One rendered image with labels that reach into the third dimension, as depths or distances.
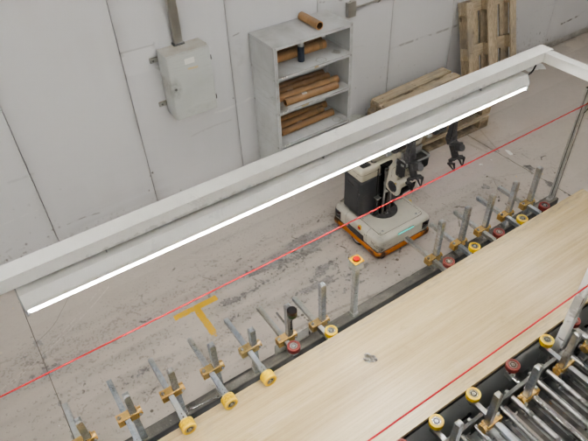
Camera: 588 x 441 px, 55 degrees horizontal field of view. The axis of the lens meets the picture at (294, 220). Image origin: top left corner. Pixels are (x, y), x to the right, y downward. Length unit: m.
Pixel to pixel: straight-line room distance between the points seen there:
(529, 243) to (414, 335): 1.20
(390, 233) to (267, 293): 1.21
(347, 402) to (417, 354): 0.52
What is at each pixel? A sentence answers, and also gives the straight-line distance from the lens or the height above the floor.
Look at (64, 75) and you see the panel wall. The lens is 4.95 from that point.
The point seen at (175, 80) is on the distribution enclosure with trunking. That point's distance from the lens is 5.03.
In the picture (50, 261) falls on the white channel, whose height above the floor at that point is 2.46.
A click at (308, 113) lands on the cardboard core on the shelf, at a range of 6.03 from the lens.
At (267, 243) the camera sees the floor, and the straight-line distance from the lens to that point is 5.33.
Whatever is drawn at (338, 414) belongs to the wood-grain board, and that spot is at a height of 0.90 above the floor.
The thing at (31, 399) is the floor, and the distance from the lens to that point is 4.78.
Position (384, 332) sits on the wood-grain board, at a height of 0.90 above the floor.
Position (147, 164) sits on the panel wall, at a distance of 5.57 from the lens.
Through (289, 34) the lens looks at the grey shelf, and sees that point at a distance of 5.40.
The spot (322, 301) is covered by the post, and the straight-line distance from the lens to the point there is 3.47.
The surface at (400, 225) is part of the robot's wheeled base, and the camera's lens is 5.12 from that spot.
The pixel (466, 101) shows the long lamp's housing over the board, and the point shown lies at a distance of 2.71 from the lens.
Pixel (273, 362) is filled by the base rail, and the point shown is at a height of 0.70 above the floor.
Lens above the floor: 3.69
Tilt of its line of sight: 42 degrees down
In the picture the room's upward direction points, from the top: 3 degrees counter-clockwise
